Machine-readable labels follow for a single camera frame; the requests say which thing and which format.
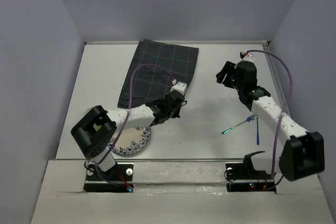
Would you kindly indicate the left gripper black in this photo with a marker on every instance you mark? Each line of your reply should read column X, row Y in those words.
column 175, row 114

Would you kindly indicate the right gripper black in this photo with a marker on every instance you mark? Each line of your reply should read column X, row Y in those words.
column 229, row 67

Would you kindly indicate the dark checked cloth placemat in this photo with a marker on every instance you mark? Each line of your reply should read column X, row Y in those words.
column 153, row 67

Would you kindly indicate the blue floral ceramic plate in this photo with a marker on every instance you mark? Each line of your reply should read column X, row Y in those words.
column 132, row 141

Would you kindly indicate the iridescent fork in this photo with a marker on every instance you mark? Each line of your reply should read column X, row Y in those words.
column 249, row 119

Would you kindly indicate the iridescent blue spoon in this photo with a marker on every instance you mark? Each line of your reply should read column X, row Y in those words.
column 257, row 132

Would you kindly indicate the pale yellow-green mug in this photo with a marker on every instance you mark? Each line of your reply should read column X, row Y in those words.
column 88, row 110

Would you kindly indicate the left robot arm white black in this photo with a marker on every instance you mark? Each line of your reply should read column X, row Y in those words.
column 95, row 130

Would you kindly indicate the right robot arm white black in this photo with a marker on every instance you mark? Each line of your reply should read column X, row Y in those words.
column 302, row 152

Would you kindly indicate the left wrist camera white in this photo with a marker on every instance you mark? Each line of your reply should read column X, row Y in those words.
column 179, row 87

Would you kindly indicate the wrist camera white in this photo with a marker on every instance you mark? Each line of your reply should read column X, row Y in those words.
column 179, row 87
column 247, row 56

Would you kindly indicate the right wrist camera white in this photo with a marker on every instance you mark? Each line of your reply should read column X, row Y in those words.
column 247, row 56

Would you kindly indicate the aluminium table edge rail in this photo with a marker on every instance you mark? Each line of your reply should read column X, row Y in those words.
column 279, row 90

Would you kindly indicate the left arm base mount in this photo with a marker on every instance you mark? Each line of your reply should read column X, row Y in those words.
column 118, row 180

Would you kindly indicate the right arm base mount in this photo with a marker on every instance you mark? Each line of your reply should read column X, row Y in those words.
column 242, row 177

